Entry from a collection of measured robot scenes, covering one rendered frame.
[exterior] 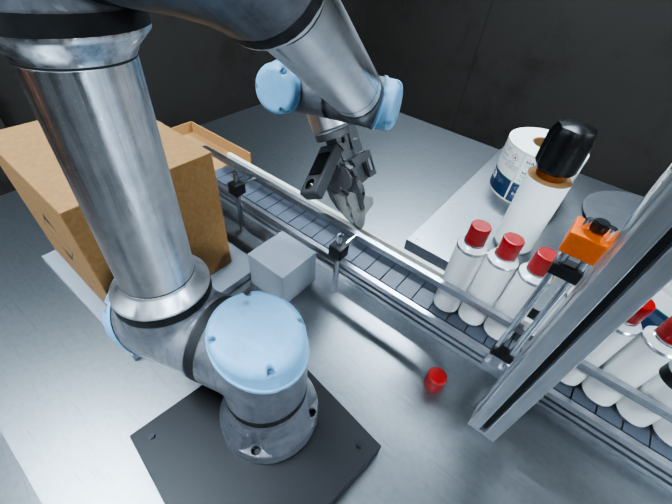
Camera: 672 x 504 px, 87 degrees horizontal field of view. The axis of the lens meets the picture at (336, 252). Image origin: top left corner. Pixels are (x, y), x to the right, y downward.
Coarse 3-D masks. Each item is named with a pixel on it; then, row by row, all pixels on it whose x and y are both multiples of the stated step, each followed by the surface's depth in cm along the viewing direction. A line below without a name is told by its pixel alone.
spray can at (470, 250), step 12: (480, 228) 57; (468, 240) 59; (480, 240) 57; (456, 252) 61; (468, 252) 59; (480, 252) 59; (456, 264) 62; (468, 264) 60; (480, 264) 61; (444, 276) 66; (456, 276) 63; (468, 276) 62; (468, 288) 66; (444, 300) 68; (456, 300) 67; (444, 312) 70
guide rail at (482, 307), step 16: (224, 160) 89; (256, 176) 85; (288, 192) 81; (304, 208) 79; (336, 224) 75; (368, 240) 71; (400, 256) 69; (416, 272) 67; (448, 288) 64; (480, 304) 62; (496, 320) 61; (592, 368) 54; (608, 384) 53; (624, 384) 53; (640, 400) 51; (656, 400) 51
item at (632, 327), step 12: (636, 312) 48; (648, 312) 47; (624, 324) 50; (636, 324) 49; (612, 336) 51; (624, 336) 50; (600, 348) 53; (612, 348) 52; (588, 360) 55; (600, 360) 54; (576, 372) 58; (564, 384) 60; (576, 384) 60
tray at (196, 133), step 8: (176, 128) 119; (184, 128) 121; (192, 128) 124; (200, 128) 121; (192, 136) 122; (200, 136) 123; (208, 136) 120; (216, 136) 117; (200, 144) 119; (208, 144) 119; (216, 144) 119; (224, 144) 116; (232, 144) 113; (224, 152) 116; (232, 152) 116; (240, 152) 113; (248, 152) 110; (216, 160) 112; (248, 160) 112; (216, 168) 109
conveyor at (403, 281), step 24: (264, 192) 94; (288, 216) 88; (312, 216) 88; (360, 264) 78; (384, 264) 78; (408, 288) 74; (432, 288) 74; (432, 312) 70; (456, 312) 70; (480, 336) 67; (600, 408) 58; (624, 432) 56; (648, 432) 56
